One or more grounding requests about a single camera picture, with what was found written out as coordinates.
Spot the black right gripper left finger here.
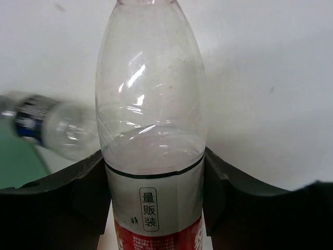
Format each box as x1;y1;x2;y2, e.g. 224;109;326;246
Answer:
1;151;111;249

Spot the green plastic bin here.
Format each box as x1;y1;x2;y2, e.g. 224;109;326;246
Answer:
1;119;50;189

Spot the small bottle blue label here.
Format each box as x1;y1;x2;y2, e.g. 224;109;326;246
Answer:
1;91;99;161

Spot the clear bottle red label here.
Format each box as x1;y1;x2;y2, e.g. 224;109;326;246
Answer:
95;1;207;249

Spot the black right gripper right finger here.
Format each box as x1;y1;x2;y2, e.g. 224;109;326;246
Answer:
203;149;332;249

